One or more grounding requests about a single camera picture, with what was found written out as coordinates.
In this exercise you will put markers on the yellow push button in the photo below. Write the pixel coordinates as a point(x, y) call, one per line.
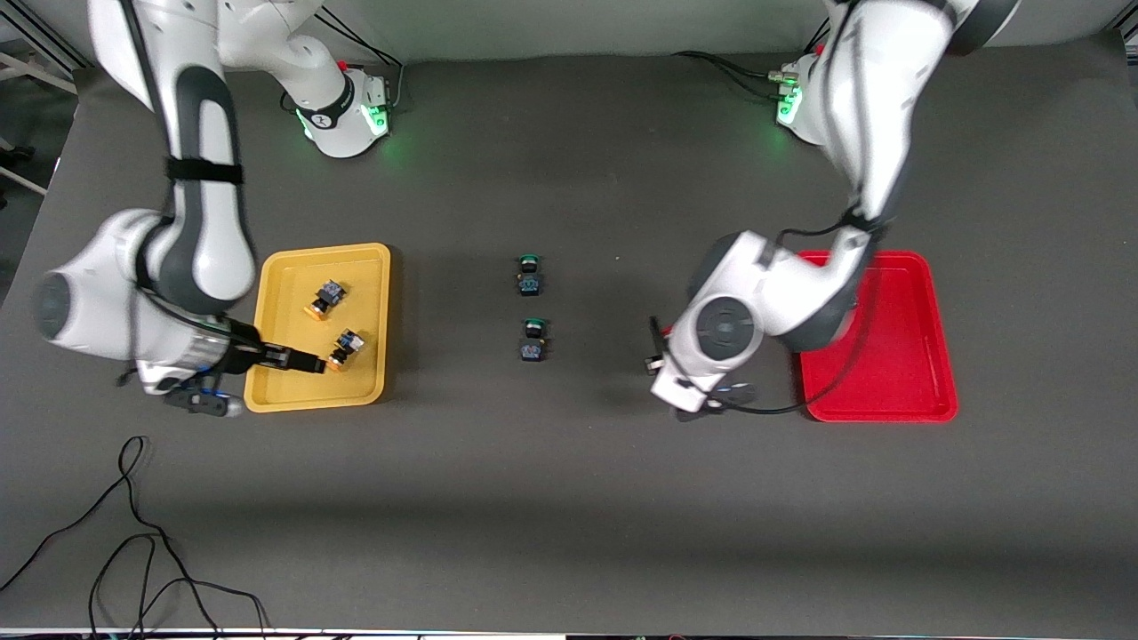
point(325, 299)
point(347, 348)

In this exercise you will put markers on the red plastic tray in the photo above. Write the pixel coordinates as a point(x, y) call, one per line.
point(907, 356)

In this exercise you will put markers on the white metal frame bar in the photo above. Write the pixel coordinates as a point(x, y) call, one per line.
point(40, 73)

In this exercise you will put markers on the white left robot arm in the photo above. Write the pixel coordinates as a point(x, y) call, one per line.
point(871, 107)

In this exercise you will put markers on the yellow plastic tray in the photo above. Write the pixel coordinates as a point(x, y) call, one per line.
point(302, 391)

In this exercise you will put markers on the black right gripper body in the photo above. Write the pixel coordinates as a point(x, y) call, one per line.
point(242, 353)

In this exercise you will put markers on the green push button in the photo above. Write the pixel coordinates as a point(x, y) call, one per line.
point(529, 276)
point(532, 340)

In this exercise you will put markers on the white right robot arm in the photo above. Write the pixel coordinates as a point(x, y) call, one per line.
point(200, 178)

